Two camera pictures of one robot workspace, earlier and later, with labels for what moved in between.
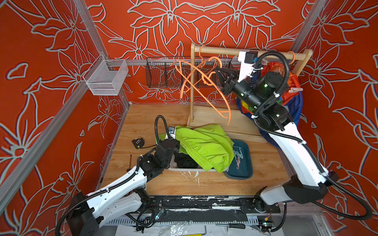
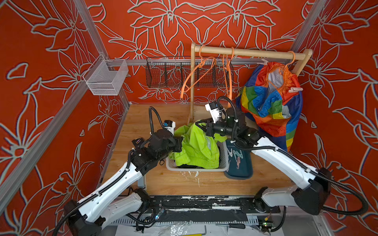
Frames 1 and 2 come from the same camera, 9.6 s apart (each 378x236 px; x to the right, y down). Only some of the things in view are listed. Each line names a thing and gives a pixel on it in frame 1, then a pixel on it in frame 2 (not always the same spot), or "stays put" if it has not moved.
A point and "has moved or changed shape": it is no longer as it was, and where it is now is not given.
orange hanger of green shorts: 207,73 has moved or changed shape
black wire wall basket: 168,72 stays put
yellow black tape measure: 138,142 stays put
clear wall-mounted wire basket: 106,77 stays put
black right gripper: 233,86 to 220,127
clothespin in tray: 239,154 stays put
